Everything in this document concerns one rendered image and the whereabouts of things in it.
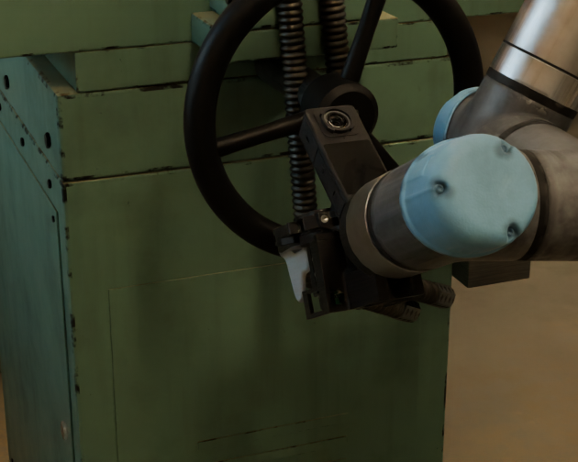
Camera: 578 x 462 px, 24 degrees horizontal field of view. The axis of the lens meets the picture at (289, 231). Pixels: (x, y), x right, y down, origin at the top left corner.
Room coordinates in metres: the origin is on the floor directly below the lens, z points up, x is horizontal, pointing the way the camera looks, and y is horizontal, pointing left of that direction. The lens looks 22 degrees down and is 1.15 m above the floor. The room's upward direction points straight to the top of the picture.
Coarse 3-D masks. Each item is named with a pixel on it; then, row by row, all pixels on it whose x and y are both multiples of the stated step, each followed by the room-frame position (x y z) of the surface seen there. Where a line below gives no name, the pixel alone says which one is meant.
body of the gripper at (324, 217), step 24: (312, 216) 0.96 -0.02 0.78; (336, 216) 0.95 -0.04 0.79; (312, 240) 0.96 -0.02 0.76; (336, 240) 0.95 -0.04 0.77; (312, 264) 0.98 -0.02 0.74; (336, 264) 0.94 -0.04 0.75; (360, 264) 0.88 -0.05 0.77; (312, 288) 0.95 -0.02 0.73; (336, 288) 0.93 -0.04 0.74; (360, 288) 0.91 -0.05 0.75; (384, 288) 0.88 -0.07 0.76; (408, 288) 0.89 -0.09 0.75; (312, 312) 0.95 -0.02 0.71; (336, 312) 0.92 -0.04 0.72
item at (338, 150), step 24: (312, 120) 1.00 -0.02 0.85; (336, 120) 1.00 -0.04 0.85; (360, 120) 1.01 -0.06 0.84; (312, 144) 0.99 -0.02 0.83; (336, 144) 0.98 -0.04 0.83; (360, 144) 0.99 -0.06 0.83; (336, 168) 0.96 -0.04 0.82; (360, 168) 0.96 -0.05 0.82; (384, 168) 0.97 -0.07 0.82; (336, 192) 0.95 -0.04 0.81
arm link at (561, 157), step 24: (528, 144) 0.89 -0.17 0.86; (552, 144) 0.88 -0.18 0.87; (576, 144) 0.87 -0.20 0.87; (552, 168) 0.82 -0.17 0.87; (576, 168) 0.83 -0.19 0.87; (552, 192) 0.81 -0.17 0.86; (576, 192) 0.82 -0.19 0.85; (552, 216) 0.81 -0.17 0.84; (576, 216) 0.81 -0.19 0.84; (552, 240) 0.81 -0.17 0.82; (576, 240) 0.81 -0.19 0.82
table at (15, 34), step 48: (0, 0) 1.22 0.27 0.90; (48, 0) 1.24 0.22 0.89; (96, 0) 1.25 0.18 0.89; (144, 0) 1.27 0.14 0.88; (192, 0) 1.29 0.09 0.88; (480, 0) 1.40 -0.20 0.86; (0, 48) 1.22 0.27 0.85; (48, 48) 1.24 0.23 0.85; (96, 48) 1.25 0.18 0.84; (240, 48) 1.20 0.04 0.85; (384, 48) 1.26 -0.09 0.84
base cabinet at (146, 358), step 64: (0, 128) 1.57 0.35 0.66; (0, 192) 1.61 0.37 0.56; (64, 192) 1.24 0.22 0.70; (128, 192) 1.26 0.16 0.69; (192, 192) 1.29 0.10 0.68; (256, 192) 1.31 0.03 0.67; (320, 192) 1.34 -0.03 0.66; (0, 256) 1.66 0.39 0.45; (64, 256) 1.25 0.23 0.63; (128, 256) 1.26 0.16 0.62; (192, 256) 1.28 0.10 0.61; (256, 256) 1.31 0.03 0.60; (0, 320) 1.71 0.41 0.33; (64, 320) 1.27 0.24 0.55; (128, 320) 1.26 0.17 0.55; (192, 320) 1.28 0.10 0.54; (256, 320) 1.31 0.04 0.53; (320, 320) 1.33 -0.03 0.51; (384, 320) 1.36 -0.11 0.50; (448, 320) 1.39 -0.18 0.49; (64, 384) 1.28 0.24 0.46; (128, 384) 1.26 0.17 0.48; (192, 384) 1.28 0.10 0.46; (256, 384) 1.31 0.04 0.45; (320, 384) 1.33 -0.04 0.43; (384, 384) 1.36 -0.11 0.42; (64, 448) 1.31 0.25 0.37; (128, 448) 1.25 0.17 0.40; (192, 448) 1.28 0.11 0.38; (256, 448) 1.31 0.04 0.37; (320, 448) 1.33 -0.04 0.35; (384, 448) 1.36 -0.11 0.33
